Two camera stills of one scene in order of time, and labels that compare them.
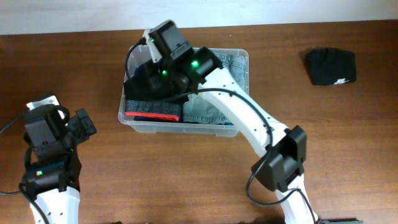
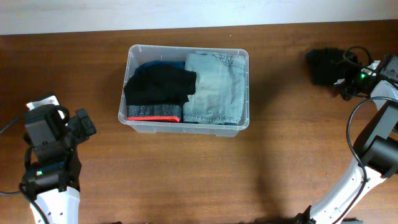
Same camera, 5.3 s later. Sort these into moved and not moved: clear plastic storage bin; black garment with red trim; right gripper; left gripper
Moved: right gripper
Not moved: left gripper; clear plastic storage bin; black garment with red trim
